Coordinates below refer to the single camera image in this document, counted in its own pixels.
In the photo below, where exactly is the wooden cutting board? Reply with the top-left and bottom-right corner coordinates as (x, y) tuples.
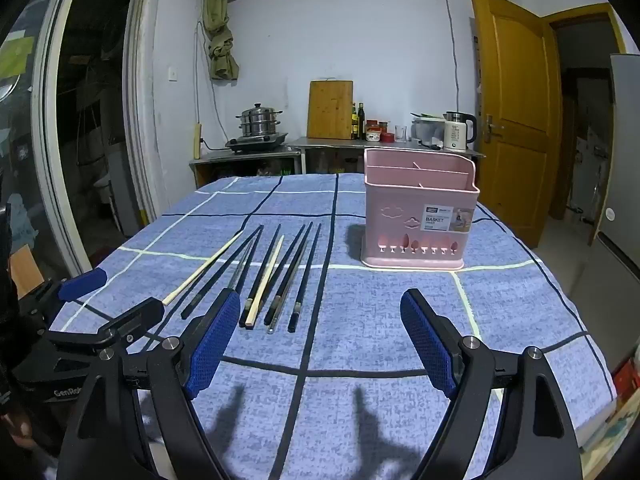
(306, 80), (355, 140)

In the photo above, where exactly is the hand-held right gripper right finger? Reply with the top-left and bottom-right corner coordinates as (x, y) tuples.
(400, 287), (583, 480)

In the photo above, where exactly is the steel steamer pot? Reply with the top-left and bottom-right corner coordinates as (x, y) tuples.
(236, 103), (283, 138)

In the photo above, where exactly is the low steel counter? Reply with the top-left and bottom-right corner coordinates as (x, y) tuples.
(189, 146), (303, 188)

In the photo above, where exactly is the printed cardboard box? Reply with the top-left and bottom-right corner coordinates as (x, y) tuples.
(582, 385), (640, 480)

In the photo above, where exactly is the green hanging cloth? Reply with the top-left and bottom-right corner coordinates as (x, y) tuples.
(202, 0), (241, 81)

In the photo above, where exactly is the grey refrigerator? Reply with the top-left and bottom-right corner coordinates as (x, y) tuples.
(590, 52), (640, 281)

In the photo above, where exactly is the wooden door frame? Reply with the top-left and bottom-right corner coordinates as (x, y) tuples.
(547, 2), (628, 223)

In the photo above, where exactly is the blue checked tablecloth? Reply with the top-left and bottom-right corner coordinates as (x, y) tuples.
(47, 172), (618, 480)

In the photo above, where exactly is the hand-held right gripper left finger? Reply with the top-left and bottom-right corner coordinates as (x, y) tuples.
(56, 289), (242, 480)

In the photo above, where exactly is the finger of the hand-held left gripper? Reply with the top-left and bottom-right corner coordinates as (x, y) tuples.
(30, 267), (109, 321)
(46, 296), (166, 347)

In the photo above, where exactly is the white electric kettle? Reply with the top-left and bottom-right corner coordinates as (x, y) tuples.
(442, 111), (478, 153)

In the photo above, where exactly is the pink plastic utensil basket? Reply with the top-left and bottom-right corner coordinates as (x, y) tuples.
(360, 147), (482, 268)

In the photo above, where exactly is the brown wooden door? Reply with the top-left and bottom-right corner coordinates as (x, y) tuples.
(469, 0), (563, 248)

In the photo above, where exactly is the grey wall cable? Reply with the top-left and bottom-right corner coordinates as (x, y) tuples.
(442, 0), (461, 116)

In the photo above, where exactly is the steel kitchen table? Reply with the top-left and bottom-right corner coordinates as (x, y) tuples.
(290, 136), (486, 176)

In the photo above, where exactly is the white sliding door frame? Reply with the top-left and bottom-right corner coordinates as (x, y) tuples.
(30, 0), (166, 281)

